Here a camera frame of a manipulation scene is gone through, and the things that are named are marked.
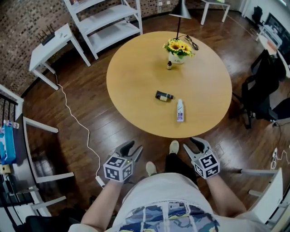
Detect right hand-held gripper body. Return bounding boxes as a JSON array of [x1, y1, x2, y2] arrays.
[[191, 148, 221, 180]]

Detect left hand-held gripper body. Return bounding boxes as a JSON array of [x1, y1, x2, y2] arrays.
[[103, 147, 139, 183]]

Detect white tube with purple label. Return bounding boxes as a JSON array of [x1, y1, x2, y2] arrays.
[[177, 99, 185, 123]]

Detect black cosmetic tube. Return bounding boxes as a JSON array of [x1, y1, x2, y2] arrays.
[[155, 90, 174, 102]]

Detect person's right forearm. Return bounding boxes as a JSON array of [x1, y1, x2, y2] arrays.
[[205, 175, 247, 217]]

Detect person's left forearm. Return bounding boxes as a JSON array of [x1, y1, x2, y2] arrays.
[[80, 180, 124, 227]]

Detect person's right beige shoe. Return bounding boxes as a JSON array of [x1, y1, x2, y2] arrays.
[[169, 140, 180, 155]]

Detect person's beige shoe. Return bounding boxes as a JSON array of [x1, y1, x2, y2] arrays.
[[145, 161, 157, 177], [169, 140, 180, 155]]

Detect person's black trousers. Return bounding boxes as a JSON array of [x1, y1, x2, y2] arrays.
[[164, 153, 198, 189]]

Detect person's left beige shoe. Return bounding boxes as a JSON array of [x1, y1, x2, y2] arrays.
[[145, 161, 157, 177]]

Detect person's printed beige shirt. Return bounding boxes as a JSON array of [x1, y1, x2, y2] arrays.
[[68, 172, 272, 232]]

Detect black padded chair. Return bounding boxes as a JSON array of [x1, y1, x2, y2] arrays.
[[24, 207, 87, 232]]

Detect sunflower bouquet in white pot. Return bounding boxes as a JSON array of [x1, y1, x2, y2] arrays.
[[163, 38, 196, 65]]

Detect blue tissue box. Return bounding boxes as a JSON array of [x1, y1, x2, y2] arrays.
[[0, 126, 17, 165]]

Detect clear water bottle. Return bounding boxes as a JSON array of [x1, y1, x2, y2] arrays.
[[3, 120, 20, 129]]

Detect round white table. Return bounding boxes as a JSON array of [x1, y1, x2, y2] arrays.
[[258, 35, 290, 75]]

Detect white side table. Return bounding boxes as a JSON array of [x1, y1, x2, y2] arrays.
[[29, 23, 92, 91]]

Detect black railing with white top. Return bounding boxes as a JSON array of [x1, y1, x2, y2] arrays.
[[0, 84, 24, 127]]

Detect white shelf unit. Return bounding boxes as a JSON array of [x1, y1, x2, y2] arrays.
[[62, 0, 144, 60]]

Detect white monitor desk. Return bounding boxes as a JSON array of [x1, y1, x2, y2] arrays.
[[256, 24, 284, 46]]

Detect dark top white table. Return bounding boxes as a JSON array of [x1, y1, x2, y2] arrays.
[[200, 0, 231, 25]]

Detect black router with antennas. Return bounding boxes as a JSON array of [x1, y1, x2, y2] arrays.
[[37, 25, 56, 45]]

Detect black desk lamp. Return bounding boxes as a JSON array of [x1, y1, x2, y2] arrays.
[[169, 0, 193, 40]]

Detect black monitor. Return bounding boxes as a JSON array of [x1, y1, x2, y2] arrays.
[[265, 12, 290, 53]]

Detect black swivel chair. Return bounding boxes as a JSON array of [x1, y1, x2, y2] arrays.
[[252, 6, 265, 24]]

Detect white floor cable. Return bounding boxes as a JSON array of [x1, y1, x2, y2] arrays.
[[55, 72, 105, 189]]

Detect white power strip with cable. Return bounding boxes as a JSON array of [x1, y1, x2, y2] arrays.
[[271, 147, 290, 170]]

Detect dark desk with white frame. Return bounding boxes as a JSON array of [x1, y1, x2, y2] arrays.
[[13, 113, 75, 204]]

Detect black lamp cable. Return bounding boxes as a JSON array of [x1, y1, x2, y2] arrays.
[[179, 35, 200, 51]]

